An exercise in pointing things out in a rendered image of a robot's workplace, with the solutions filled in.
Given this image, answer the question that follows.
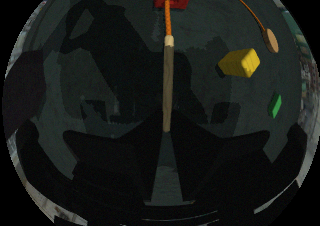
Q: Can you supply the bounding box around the yellow block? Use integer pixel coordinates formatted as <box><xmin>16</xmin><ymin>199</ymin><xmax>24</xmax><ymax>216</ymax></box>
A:
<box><xmin>219</xmin><ymin>47</ymin><xmax>260</xmax><ymax>78</ymax></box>

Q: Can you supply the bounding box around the round wooden button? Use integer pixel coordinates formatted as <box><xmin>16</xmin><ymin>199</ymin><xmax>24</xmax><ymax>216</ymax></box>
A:
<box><xmin>263</xmin><ymin>29</ymin><xmax>279</xmax><ymax>53</ymax></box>

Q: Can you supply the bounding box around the small green block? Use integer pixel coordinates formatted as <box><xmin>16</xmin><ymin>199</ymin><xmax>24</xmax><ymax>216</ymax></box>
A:
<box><xmin>268</xmin><ymin>93</ymin><xmax>281</xmax><ymax>118</ymax></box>

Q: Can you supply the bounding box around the orange string with tan wooden stick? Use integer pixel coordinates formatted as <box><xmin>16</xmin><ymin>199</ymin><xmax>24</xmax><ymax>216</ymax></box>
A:
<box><xmin>163</xmin><ymin>0</ymin><xmax>265</xmax><ymax>133</ymax></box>

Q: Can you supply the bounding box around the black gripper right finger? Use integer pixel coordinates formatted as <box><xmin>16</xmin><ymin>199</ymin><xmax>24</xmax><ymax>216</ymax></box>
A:
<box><xmin>169</xmin><ymin>109</ymin><xmax>269</xmax><ymax>202</ymax></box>

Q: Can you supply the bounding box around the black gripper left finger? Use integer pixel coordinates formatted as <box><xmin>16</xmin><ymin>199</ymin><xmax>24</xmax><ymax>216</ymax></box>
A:
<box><xmin>63</xmin><ymin>109</ymin><xmax>164</xmax><ymax>202</ymax></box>

